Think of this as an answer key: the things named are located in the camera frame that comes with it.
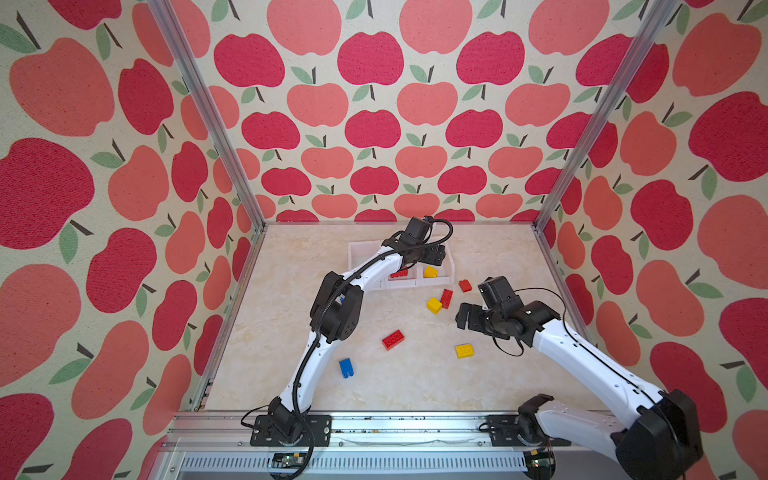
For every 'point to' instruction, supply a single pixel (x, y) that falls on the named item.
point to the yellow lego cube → (434, 305)
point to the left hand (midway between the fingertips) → (440, 253)
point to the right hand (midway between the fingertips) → (476, 319)
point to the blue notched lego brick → (346, 367)
